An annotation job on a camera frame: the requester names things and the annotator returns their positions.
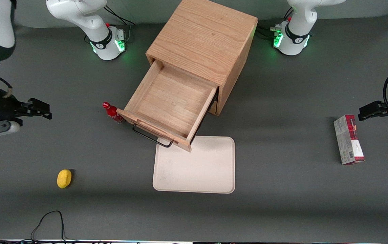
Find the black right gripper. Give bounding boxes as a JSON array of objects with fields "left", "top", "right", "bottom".
[{"left": 0, "top": 96, "right": 52, "bottom": 125}]

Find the oak wooden drawer cabinet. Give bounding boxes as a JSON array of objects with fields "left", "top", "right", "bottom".
[{"left": 146, "top": 0, "right": 258, "bottom": 116}]

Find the grey and red carton box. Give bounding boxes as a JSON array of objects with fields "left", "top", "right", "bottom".
[{"left": 333, "top": 115, "right": 365, "bottom": 165}]

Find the red cola bottle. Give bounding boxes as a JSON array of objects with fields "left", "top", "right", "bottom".
[{"left": 102, "top": 102, "right": 124, "bottom": 124}]

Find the yellow lemon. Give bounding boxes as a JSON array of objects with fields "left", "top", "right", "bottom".
[{"left": 57, "top": 169, "right": 72, "bottom": 189}]

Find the beige plastic tray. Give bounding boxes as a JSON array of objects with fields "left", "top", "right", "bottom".
[{"left": 152, "top": 136, "right": 236, "bottom": 194}]

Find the thin black floor cable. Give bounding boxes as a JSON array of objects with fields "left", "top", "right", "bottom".
[{"left": 0, "top": 210, "right": 79, "bottom": 244}]

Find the black right base cable bundle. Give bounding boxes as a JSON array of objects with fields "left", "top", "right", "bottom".
[{"left": 105, "top": 5, "right": 137, "bottom": 43}]

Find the black base cable bundle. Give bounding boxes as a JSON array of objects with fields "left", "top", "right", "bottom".
[
  {"left": 105, "top": 5, "right": 137, "bottom": 43},
  {"left": 255, "top": 7, "right": 294, "bottom": 39}
]

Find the black left base cable bundle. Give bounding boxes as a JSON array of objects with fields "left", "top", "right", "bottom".
[{"left": 255, "top": 7, "right": 294, "bottom": 39}]

